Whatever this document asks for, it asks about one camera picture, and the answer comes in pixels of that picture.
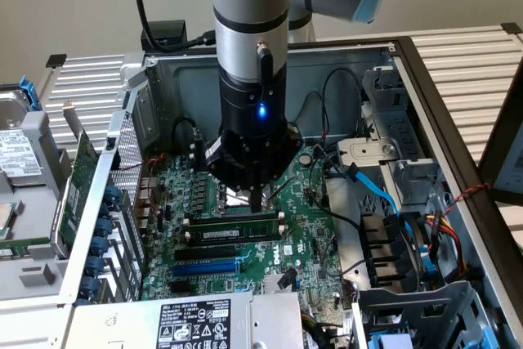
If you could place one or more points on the thin metal locking lever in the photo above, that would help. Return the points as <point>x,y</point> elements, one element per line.
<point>288,184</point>

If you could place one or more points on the silver power supply with label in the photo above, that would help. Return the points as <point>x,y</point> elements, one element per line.
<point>122,320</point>

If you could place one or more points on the green RAM stick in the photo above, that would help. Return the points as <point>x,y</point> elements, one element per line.
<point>220,234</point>
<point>12,252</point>

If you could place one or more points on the silver CPU chip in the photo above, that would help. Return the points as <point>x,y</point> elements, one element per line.
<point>7,220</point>

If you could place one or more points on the black box with port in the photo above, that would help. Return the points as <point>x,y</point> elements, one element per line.
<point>169,32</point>

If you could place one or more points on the grey metal PC case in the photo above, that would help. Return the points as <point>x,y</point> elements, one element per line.
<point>310,63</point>

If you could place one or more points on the metal CPU socket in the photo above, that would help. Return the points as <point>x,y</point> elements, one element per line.
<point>229,202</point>

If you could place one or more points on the long blue expansion slot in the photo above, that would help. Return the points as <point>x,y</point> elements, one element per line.
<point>204,269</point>

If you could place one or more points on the dark grey metal disk bay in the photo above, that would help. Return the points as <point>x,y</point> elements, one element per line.
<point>408,304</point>

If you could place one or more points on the black table end cap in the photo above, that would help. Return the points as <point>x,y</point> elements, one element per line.
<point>56,60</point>
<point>511,28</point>

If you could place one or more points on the blue card retention clip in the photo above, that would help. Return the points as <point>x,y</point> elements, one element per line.
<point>111,194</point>
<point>99,245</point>
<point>88,286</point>
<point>95,264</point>
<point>104,227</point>

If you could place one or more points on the blue plastic drive bracket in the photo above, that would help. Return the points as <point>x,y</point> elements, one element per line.
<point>388,343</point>

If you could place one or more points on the silver hard disk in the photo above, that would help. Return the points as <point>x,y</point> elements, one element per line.
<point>16,150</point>

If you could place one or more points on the round coin battery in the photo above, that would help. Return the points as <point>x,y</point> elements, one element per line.
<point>306,158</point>

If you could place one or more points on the grey hard drive caddy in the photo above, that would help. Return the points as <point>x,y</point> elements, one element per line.
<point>37,128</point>

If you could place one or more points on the light grey metal disk bay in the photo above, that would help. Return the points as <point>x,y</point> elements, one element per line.
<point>367,153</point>

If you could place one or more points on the black fan shroud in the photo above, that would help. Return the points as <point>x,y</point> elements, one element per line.
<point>380,242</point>

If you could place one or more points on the long black expansion slot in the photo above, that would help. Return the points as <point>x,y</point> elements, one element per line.
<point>204,253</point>

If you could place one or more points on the green graphics card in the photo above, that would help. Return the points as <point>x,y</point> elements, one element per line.
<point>83,155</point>

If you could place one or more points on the black framed grey panel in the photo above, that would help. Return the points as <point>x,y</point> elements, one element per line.
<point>502,120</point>

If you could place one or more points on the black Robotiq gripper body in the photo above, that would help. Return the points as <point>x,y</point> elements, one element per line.
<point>249,120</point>

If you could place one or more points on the green Dell motherboard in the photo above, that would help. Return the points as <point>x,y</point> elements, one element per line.
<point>294,210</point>

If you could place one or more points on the silver finned heatsink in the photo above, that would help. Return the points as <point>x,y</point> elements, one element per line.
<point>274,282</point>

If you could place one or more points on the short black expansion slot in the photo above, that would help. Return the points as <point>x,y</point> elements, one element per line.
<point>180,287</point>

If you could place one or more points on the blue plastic disk bracket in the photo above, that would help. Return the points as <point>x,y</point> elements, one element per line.
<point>32,92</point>

